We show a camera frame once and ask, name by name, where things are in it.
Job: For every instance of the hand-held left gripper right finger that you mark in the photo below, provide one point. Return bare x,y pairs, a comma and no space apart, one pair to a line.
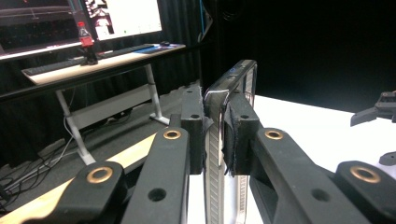
280,174

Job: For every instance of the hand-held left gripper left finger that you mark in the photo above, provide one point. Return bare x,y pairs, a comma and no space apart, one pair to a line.
165,174

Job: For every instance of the clear plastic packaging box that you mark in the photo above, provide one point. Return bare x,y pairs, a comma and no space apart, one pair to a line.
214,186

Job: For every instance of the white-legged desk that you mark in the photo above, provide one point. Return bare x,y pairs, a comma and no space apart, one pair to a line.
102,67

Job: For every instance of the blue mouse pad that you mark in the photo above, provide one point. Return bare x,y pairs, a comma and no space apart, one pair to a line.
155,49

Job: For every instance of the black keyboard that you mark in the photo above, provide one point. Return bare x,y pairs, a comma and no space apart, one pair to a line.
124,51
53,66

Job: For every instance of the black computer mouse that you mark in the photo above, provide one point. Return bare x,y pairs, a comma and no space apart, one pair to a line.
165,44

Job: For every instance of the dark curtain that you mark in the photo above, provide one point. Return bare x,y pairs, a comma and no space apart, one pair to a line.
183,25

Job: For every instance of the bright computer monitor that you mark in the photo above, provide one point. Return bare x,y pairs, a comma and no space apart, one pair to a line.
127,17

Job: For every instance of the dark computer monitor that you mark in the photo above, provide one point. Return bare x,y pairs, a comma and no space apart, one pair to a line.
34,28

